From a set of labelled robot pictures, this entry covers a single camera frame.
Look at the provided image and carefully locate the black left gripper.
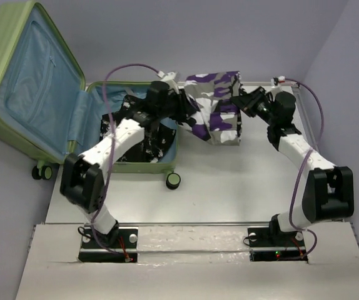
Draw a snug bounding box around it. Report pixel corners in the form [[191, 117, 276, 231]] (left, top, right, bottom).
[[158, 89, 197, 121]]

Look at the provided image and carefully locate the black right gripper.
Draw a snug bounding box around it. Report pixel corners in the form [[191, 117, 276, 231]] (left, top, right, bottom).
[[229, 86, 277, 126]]

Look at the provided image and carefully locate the purple camouflage garment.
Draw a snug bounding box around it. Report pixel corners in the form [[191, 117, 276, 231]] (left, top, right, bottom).
[[177, 71, 242, 146]]

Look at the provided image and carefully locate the black white tie-dye garment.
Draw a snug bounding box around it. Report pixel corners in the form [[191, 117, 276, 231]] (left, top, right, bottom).
[[112, 96, 176, 163]]

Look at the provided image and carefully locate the green suitcase blue lining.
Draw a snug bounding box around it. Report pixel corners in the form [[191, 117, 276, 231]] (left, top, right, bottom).
[[0, 1, 178, 173]]

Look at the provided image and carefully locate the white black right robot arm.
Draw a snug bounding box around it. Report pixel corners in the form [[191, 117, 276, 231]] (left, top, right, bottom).
[[230, 87, 355, 245]]

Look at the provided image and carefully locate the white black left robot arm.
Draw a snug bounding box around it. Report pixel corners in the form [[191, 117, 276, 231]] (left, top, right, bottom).
[[59, 79, 195, 247]]

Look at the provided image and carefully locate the green suitcase wheel front right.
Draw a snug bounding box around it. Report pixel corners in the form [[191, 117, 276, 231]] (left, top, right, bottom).
[[166, 172, 181, 190]]

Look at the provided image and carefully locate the green suitcase wheel lid lower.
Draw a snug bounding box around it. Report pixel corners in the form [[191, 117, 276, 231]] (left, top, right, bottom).
[[31, 166, 53, 181]]

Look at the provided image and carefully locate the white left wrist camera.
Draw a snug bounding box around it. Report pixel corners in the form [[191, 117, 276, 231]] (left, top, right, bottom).
[[157, 71, 179, 94]]

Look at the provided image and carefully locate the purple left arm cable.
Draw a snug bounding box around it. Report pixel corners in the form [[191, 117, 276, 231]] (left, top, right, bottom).
[[90, 63, 164, 256]]

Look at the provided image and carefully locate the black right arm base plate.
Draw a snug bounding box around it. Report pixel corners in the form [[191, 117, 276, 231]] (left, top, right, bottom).
[[243, 227, 308, 262]]

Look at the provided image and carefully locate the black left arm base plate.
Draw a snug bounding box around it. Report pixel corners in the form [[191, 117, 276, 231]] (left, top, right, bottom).
[[77, 226, 138, 263]]

